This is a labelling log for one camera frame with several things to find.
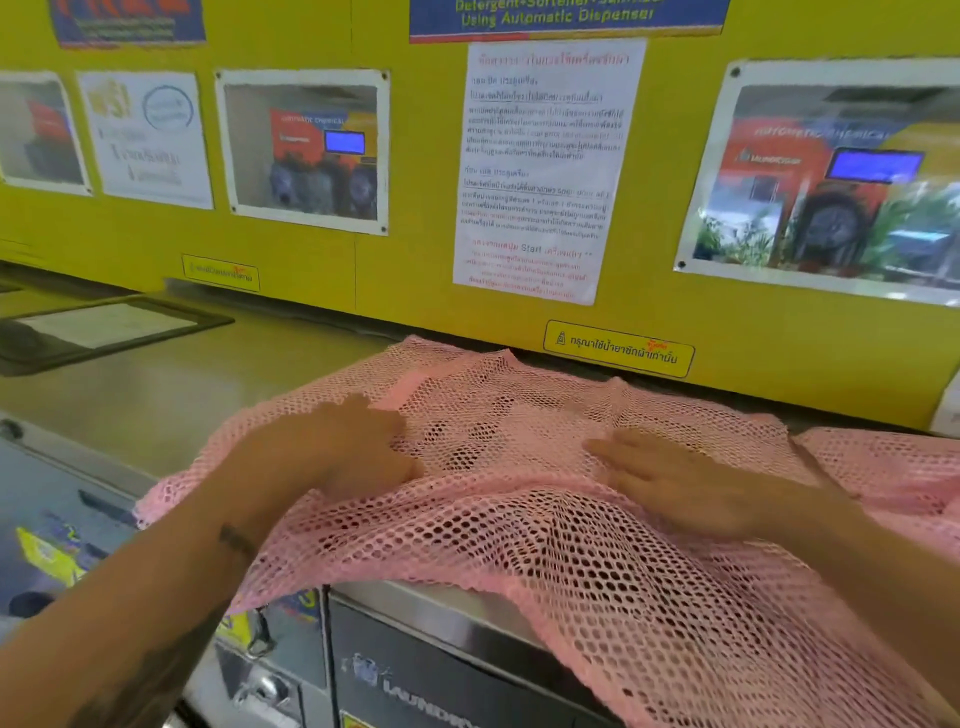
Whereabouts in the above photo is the cropped laundry photo poster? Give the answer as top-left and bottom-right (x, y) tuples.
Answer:
(0, 71), (95, 198)

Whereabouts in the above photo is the wide blue banner sign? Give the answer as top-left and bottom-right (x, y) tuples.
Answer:
(408, 0), (732, 45)

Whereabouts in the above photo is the white poster with blue circle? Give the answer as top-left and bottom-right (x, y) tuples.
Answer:
(76, 71), (216, 212)

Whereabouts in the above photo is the yellow machine label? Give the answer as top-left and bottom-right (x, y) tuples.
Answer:
(15, 525), (88, 588)

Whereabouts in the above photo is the pink mesh garment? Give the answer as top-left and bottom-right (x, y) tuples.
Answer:
(133, 335), (960, 728)

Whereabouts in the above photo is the white text notice sheet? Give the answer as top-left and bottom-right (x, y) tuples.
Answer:
(452, 39), (648, 307)

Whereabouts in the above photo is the person's right forearm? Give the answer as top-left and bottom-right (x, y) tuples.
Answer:
(795, 480), (960, 702)

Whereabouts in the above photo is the person's right hand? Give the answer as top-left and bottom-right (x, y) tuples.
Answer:
(583, 429), (819, 541)

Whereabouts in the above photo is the large yellow warning sticker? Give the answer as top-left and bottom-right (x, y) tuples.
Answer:
(543, 319), (696, 380)

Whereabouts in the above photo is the metal coin slot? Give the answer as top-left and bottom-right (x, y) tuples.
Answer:
(231, 666), (295, 715)

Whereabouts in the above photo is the small yellow warning sticker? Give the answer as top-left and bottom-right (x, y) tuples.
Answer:
(180, 254), (261, 294)

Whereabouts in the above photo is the large laundry photo poster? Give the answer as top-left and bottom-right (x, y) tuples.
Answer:
(673, 58), (960, 309)

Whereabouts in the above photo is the white paper sheet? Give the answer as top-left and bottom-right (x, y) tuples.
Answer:
(929, 370), (960, 438)

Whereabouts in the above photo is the person's left hand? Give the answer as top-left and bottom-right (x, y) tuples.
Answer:
(219, 393), (426, 541)

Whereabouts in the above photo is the dark steel washing machine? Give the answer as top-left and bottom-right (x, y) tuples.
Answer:
(325, 579), (628, 728)

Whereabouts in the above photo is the person's left forearm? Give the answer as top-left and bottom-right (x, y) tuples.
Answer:
(0, 468), (264, 728)

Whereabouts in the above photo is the blue and red banner sign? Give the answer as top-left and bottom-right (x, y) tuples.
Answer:
(48, 0), (208, 49)

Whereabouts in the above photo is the small laundry photo poster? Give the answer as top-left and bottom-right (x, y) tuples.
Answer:
(214, 69), (392, 238)

